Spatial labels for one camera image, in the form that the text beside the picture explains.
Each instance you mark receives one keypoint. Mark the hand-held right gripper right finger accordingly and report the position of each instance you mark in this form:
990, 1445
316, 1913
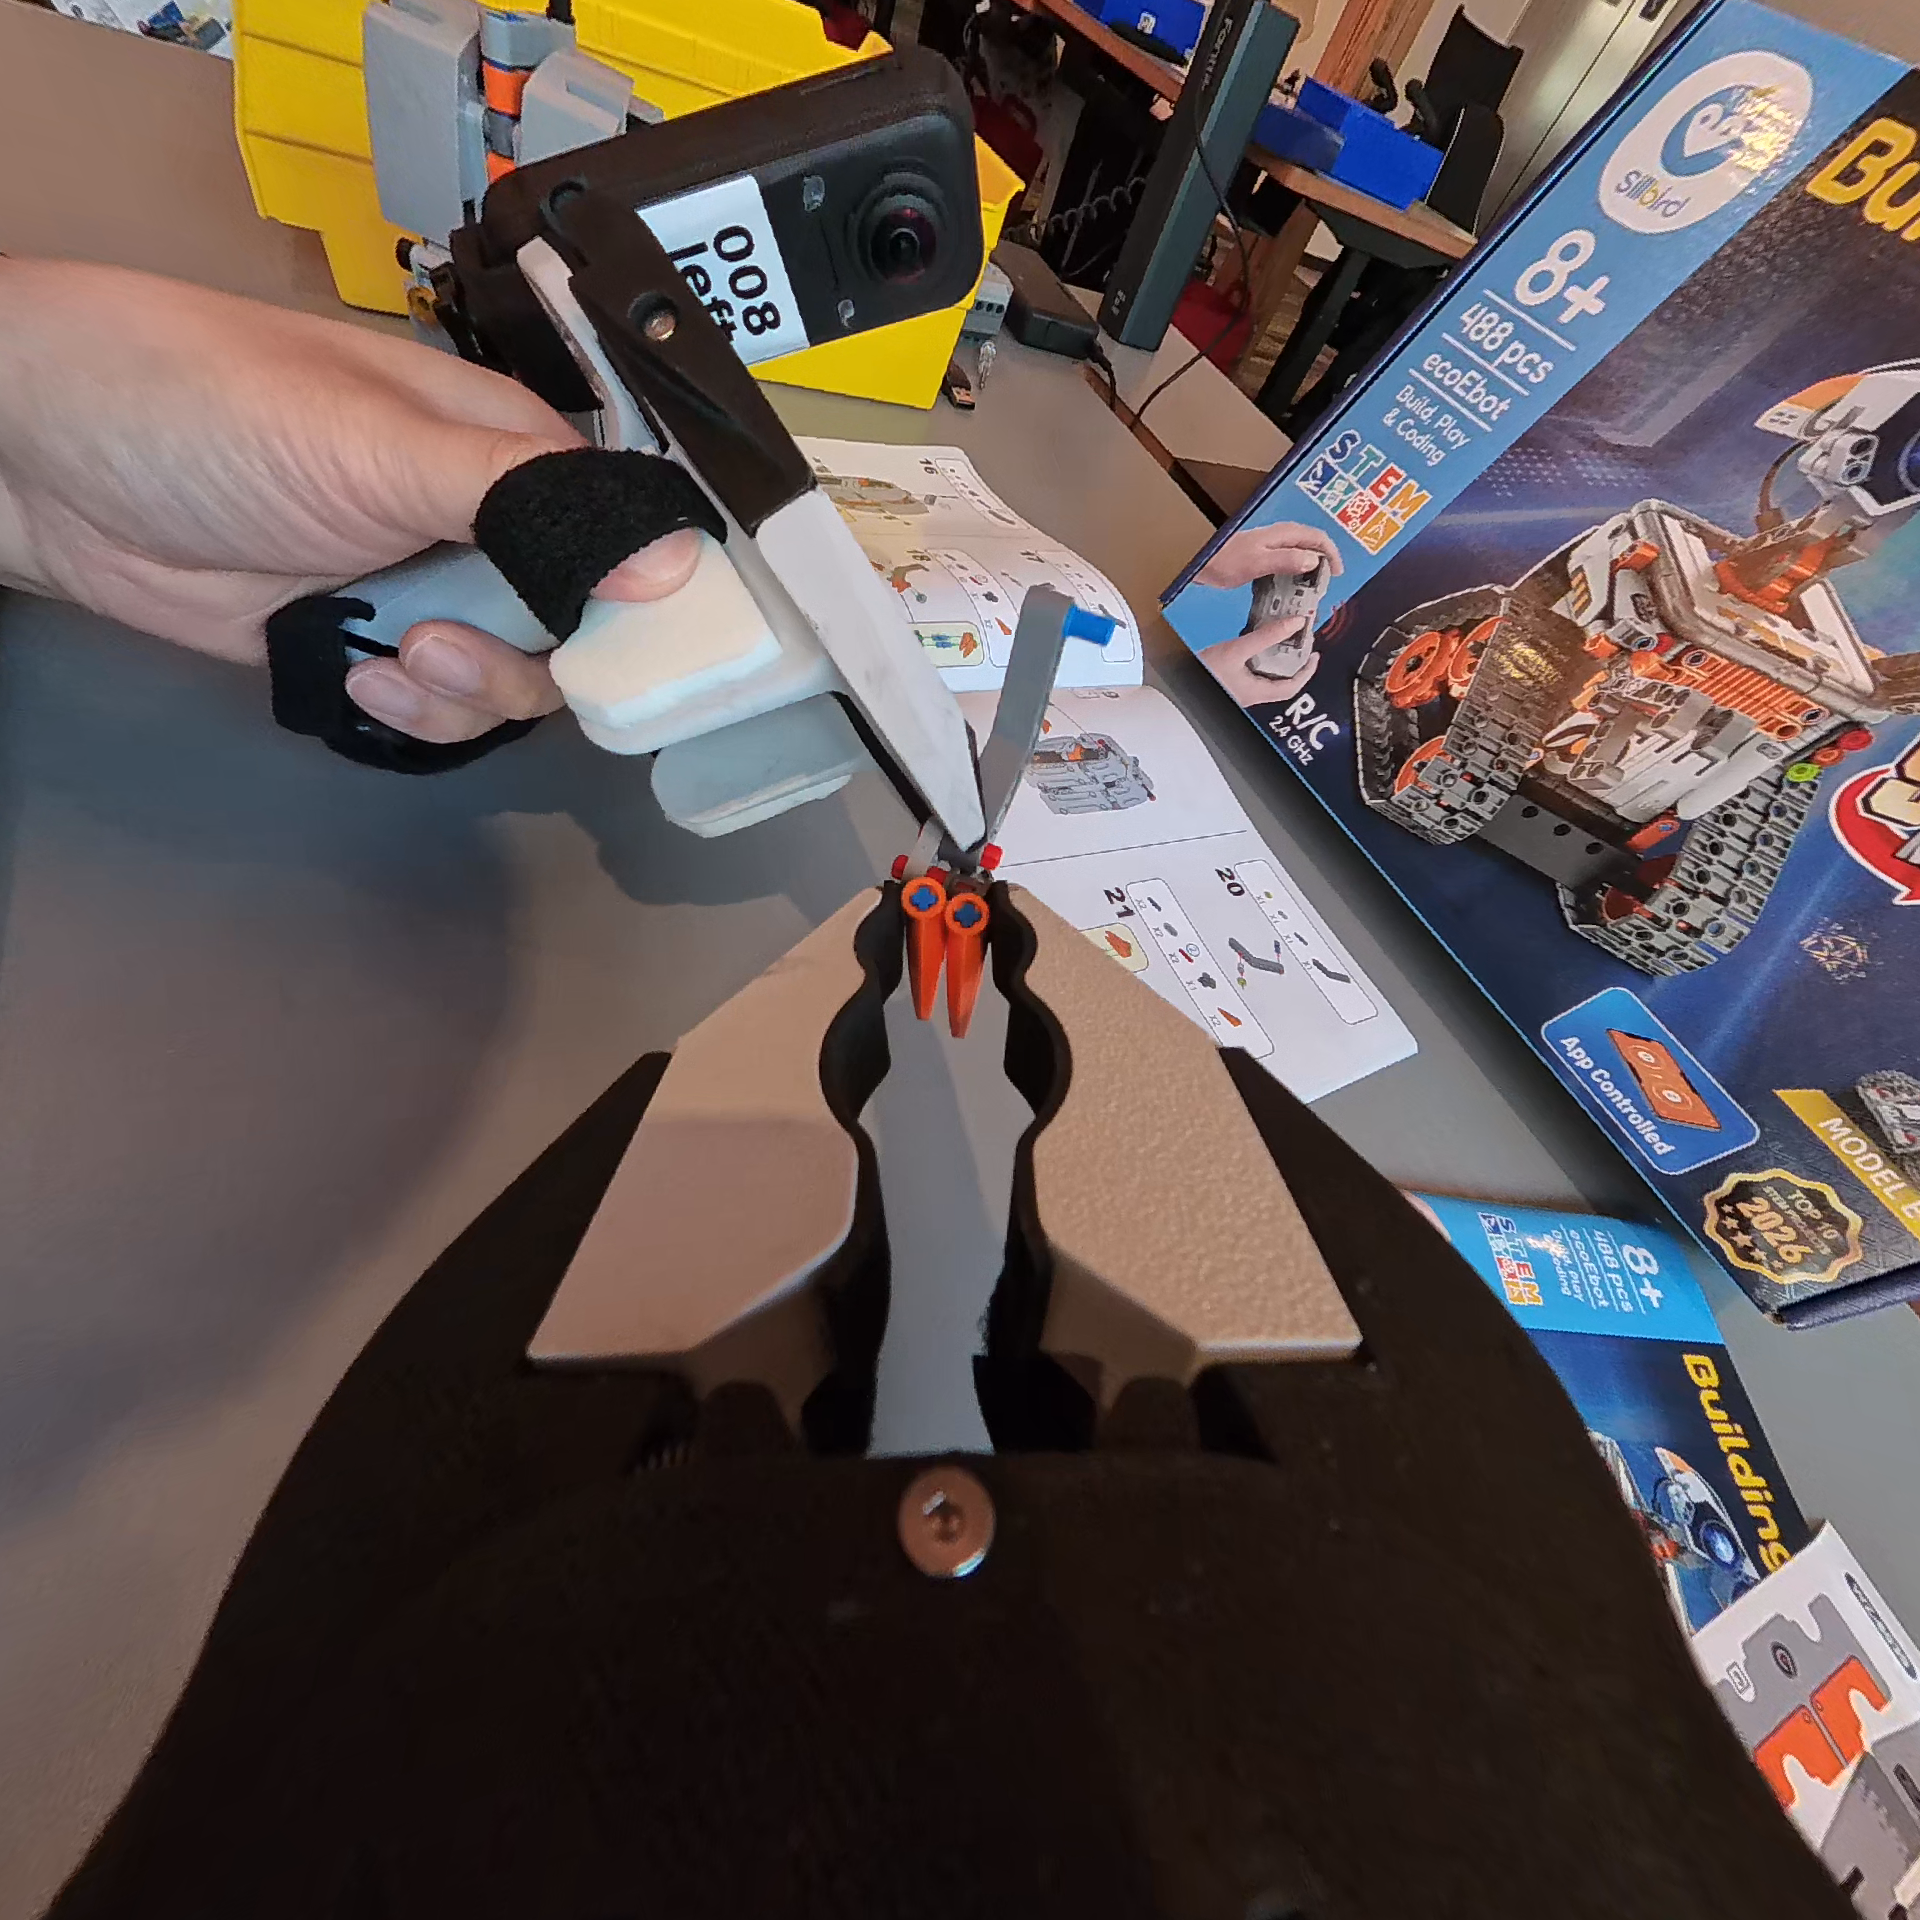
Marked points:
1185, 1215

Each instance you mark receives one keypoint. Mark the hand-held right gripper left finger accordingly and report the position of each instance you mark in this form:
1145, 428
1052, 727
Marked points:
705, 1215

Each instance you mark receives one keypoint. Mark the black office chair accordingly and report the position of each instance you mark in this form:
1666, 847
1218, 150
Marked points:
1455, 106

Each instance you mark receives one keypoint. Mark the grey desk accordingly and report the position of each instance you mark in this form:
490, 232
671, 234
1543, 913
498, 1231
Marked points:
301, 975

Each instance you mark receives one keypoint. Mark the black usb plug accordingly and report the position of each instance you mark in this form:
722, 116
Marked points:
962, 394

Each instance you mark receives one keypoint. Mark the blue robot kit box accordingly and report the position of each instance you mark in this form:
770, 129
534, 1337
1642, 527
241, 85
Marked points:
1575, 676

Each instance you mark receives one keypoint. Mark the black power adapter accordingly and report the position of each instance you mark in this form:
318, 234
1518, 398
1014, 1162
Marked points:
1051, 300

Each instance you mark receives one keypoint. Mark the yellow plastic bin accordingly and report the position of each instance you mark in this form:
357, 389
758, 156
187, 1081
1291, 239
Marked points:
301, 120

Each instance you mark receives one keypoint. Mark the grey angled toy beam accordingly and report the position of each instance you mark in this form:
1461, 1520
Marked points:
1021, 721

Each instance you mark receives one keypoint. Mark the blue plastic bin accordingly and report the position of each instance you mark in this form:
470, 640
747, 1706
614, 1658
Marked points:
1349, 143

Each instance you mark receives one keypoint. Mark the wooden top standing desk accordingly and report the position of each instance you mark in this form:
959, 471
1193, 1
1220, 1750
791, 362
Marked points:
1396, 217

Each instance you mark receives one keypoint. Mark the person's left hand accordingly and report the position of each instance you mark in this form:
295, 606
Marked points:
225, 452

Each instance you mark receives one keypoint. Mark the open white instruction booklet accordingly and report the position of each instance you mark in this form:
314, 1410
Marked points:
1141, 839

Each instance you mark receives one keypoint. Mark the light grey toy battery block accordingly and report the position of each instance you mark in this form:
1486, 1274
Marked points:
987, 316

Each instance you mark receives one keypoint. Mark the blue cover instruction booklet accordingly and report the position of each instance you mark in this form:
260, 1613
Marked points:
1621, 1350

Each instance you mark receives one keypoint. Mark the dark grey monitor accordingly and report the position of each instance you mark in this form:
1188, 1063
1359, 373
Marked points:
1201, 150

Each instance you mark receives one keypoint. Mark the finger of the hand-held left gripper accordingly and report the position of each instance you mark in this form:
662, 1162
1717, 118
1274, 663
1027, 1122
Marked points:
869, 662

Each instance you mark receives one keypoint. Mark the orange grey sticker sheet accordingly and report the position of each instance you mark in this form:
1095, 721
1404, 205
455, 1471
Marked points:
1829, 1724

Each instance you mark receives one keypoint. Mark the grey orange partly built model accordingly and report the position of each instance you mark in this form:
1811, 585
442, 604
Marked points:
422, 106

